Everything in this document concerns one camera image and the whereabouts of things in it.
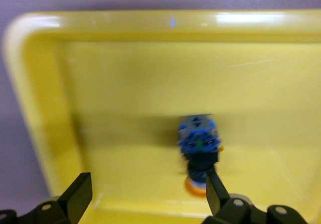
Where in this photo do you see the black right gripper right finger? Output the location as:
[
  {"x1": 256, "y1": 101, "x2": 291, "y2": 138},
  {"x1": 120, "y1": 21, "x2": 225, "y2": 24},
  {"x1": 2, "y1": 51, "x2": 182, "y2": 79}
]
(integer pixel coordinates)
[{"x1": 203, "y1": 170, "x2": 266, "y2": 224}]

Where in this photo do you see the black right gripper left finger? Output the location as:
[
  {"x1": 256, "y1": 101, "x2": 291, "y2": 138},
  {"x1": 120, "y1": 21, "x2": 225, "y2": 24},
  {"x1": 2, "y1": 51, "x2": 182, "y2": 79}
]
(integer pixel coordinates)
[{"x1": 17, "y1": 171, "x2": 93, "y2": 224}]

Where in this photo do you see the yellow push button blue base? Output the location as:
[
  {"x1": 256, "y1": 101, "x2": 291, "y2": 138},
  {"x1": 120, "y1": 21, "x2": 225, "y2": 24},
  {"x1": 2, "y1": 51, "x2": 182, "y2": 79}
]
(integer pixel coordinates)
[{"x1": 177, "y1": 113, "x2": 225, "y2": 197}]

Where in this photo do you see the yellow plastic tray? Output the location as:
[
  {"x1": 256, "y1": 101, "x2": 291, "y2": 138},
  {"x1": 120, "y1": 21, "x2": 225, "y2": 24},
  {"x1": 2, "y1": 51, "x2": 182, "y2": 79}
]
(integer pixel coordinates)
[{"x1": 2, "y1": 9, "x2": 321, "y2": 224}]

